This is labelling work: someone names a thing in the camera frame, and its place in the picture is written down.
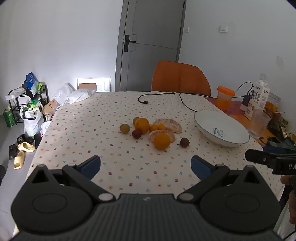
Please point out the person's right hand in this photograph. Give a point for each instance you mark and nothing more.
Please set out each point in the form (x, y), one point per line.
(292, 206)

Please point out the white bag with box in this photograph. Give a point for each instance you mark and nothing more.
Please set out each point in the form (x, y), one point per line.
(31, 122)

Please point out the crumpled white plastic bag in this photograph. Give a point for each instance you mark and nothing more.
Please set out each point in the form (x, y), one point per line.
(62, 92)

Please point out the orange chair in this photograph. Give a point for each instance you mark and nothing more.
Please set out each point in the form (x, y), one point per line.
(180, 77)

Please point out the small orange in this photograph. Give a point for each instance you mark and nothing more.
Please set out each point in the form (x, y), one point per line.
(135, 120)

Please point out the large orange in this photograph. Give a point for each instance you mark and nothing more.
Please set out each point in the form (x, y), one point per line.
(142, 125)

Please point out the green box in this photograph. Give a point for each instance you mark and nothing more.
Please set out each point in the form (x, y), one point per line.
(42, 85)

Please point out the peeled tangerine half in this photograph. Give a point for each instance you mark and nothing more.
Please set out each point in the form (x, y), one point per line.
(152, 136)

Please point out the black shoe rack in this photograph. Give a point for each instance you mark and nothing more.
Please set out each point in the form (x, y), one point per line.
(17, 109)

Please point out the white ceramic bowl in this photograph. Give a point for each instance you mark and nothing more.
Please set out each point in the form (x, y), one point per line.
(222, 129)

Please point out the beige slipper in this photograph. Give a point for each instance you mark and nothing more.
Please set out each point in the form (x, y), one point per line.
(19, 160)
(26, 146)

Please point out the flat white plastic bag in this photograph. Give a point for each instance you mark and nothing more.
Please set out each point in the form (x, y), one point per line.
(79, 95)

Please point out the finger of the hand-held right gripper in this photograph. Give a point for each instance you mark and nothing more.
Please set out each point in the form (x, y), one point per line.
(256, 156)

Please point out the blue bag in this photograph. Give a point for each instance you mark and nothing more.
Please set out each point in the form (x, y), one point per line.
(32, 81)

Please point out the tall green carton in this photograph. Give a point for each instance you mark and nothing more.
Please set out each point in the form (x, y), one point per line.
(8, 118)

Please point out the yellow-green plum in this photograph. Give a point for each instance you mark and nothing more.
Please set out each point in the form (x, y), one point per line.
(124, 128)

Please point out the small tangerine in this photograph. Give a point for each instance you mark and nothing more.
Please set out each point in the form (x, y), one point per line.
(161, 127)
(153, 128)

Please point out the orange lidded cup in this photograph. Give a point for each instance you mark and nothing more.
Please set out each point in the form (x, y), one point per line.
(224, 98)

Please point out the white milk carton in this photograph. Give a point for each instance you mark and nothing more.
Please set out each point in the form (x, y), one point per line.
(257, 99)

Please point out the dark red plum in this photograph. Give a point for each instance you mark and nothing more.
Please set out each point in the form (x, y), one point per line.
(137, 134)
(184, 142)

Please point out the white light switch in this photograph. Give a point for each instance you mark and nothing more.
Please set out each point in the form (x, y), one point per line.
(223, 28)

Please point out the round orange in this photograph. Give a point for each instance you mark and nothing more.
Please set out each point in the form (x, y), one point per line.
(162, 141)

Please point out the clear plastic cup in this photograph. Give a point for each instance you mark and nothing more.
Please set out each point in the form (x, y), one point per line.
(259, 124)

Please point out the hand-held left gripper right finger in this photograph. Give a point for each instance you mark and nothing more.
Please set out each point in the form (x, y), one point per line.
(200, 167)

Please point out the brown paper bag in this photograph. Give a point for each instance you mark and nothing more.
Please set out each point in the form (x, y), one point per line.
(49, 107)

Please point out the white picture frame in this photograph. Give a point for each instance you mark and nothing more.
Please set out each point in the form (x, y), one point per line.
(103, 83)

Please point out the black charger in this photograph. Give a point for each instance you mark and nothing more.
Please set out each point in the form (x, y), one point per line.
(245, 100)

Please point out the floral print tablecloth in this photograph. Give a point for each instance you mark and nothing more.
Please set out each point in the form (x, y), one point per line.
(104, 139)

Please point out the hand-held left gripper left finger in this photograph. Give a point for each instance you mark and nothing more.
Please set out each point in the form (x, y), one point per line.
(90, 166)

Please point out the grey door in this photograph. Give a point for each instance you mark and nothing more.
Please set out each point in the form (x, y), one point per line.
(152, 64)

